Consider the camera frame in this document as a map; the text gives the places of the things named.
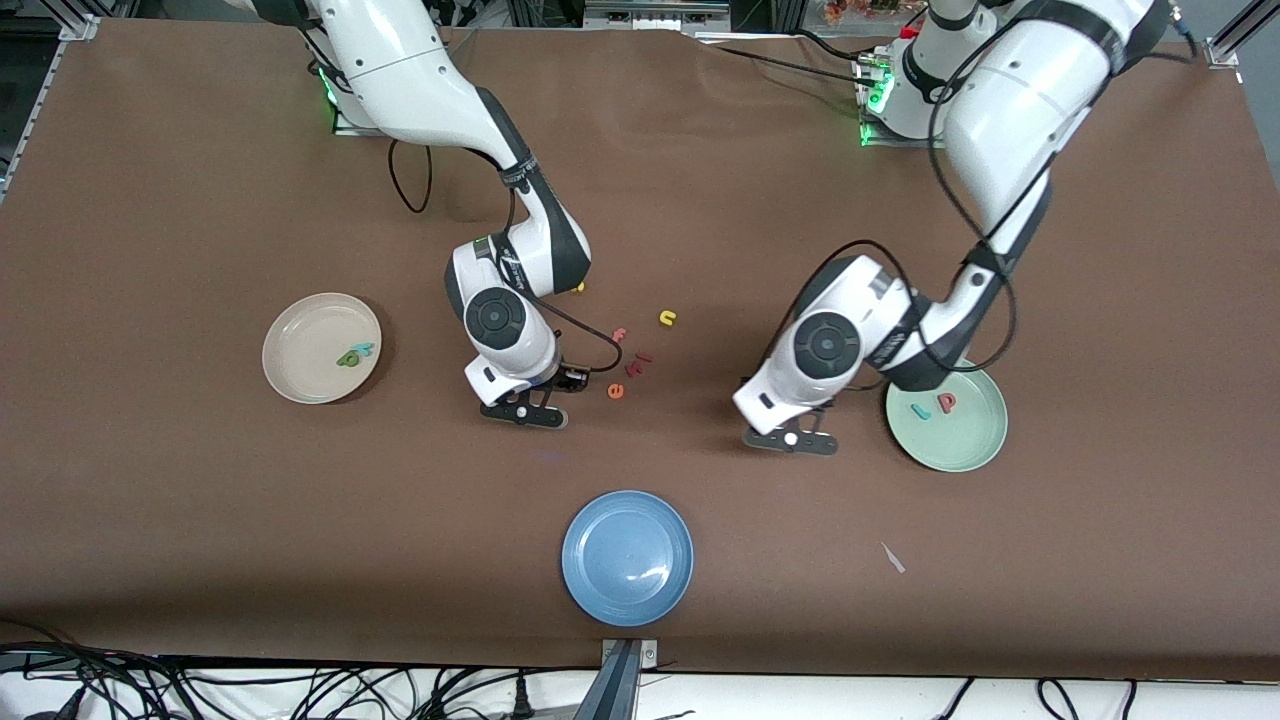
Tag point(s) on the orange artificial flowers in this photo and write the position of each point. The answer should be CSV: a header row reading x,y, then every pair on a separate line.
x,y
850,10

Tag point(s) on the blue plate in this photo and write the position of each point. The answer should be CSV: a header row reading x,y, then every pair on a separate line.
x,y
627,558

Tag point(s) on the brown table cover sheet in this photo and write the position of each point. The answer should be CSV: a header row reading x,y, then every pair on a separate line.
x,y
200,500

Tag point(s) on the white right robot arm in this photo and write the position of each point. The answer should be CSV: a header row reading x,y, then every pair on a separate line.
x,y
420,70

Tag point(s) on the aluminium frame rail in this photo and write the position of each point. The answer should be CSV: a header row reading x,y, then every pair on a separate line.
x,y
1222,48
40,110

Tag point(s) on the light green plate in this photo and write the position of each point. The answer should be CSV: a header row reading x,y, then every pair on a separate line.
x,y
960,440

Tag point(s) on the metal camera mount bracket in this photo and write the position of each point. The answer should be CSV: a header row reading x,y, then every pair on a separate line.
x,y
615,690

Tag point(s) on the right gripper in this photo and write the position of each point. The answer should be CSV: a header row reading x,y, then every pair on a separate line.
x,y
566,380

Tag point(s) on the white paper scrap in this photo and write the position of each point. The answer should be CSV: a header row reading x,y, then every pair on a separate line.
x,y
893,560

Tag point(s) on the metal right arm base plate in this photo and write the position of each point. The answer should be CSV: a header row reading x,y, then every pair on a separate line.
x,y
345,128

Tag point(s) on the green letter p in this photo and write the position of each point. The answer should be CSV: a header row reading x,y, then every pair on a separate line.
x,y
350,360

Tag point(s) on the beige brown plate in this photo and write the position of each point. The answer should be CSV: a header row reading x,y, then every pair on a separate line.
x,y
310,330

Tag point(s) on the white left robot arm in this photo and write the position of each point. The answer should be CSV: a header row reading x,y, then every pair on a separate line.
x,y
1020,110

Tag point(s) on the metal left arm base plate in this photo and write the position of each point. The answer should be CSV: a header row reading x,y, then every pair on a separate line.
x,y
885,140

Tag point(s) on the white power strip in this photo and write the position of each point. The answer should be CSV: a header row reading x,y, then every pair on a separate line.
x,y
655,12

